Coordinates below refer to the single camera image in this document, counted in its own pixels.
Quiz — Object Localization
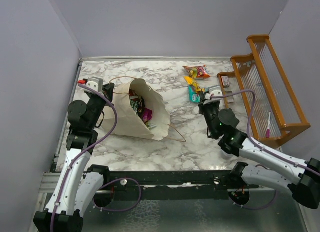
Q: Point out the teal snack packet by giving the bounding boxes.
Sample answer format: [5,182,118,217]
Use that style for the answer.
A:
[188,85,206,103]

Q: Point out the yellow candy bag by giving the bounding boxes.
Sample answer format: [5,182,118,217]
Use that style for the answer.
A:
[184,76,205,94]

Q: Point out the beige paper bag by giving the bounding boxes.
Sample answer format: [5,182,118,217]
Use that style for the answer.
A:
[112,77,186,142]

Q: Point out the orange colourful candy bag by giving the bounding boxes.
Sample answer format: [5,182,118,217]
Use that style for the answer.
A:
[183,65,211,79]

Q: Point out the green chips bag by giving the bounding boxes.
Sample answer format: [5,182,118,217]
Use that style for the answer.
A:
[128,89,146,116]

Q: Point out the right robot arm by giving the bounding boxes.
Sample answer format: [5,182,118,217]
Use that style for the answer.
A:
[198,100,320,209]

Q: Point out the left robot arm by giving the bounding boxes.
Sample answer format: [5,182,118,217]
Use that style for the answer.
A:
[33,78,115,232]

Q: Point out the small grey card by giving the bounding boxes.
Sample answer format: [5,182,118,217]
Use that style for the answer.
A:
[225,91,235,103]

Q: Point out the small red white box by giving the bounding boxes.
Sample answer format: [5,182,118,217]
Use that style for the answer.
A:
[221,76,230,87]

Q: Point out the magenta snack packet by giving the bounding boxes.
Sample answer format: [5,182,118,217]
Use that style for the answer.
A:
[141,108,153,123]

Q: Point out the wooden tiered rack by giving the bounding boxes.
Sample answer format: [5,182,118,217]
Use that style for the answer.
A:
[217,35,311,149]

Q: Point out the pink white marker pen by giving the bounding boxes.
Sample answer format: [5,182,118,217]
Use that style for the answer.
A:
[265,111,272,138]

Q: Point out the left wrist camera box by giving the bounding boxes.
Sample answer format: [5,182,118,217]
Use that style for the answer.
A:
[77,76,104,93]

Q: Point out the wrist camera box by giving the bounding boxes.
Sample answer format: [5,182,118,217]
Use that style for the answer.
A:
[204,85,223,100]
[77,76,104,93]

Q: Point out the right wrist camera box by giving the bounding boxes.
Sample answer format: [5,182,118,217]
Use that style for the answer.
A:
[204,85,223,100]

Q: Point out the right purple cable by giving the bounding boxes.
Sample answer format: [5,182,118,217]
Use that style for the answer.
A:
[212,89,320,177]

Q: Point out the black front frame bar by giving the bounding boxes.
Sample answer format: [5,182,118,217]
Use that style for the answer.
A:
[88,165,250,205]

